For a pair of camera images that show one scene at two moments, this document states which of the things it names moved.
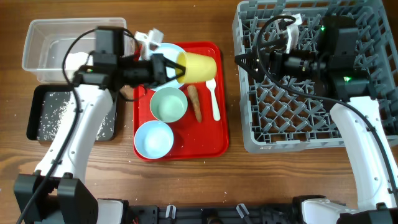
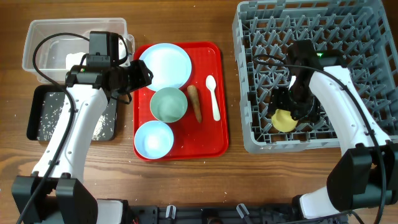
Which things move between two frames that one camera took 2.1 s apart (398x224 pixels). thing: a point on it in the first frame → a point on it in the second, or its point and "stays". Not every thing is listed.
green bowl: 168,104 stays
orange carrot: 193,95 stays
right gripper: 275,58 → 277,101
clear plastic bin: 47,41 stays
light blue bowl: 153,139 stays
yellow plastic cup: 199,68 → 282,121
